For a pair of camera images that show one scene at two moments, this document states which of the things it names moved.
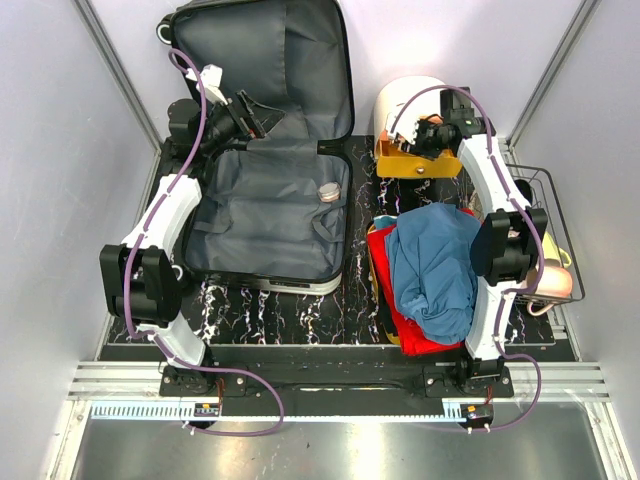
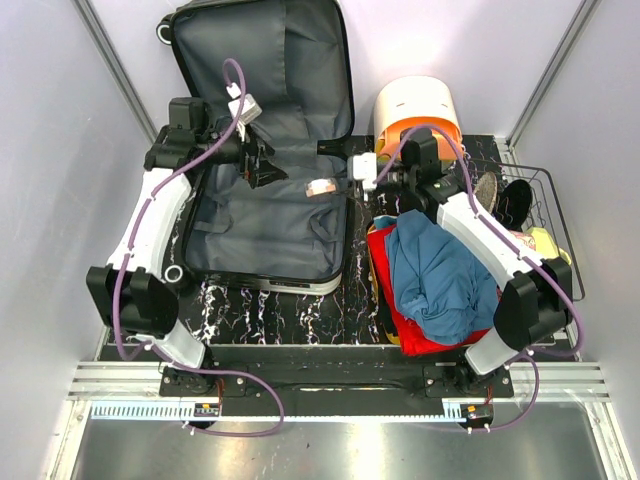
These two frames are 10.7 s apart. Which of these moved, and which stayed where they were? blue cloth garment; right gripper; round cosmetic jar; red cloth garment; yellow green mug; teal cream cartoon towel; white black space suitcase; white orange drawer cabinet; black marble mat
Moved: white orange drawer cabinet; round cosmetic jar; right gripper
Stayed: yellow green mug; blue cloth garment; red cloth garment; teal cream cartoon towel; black marble mat; white black space suitcase
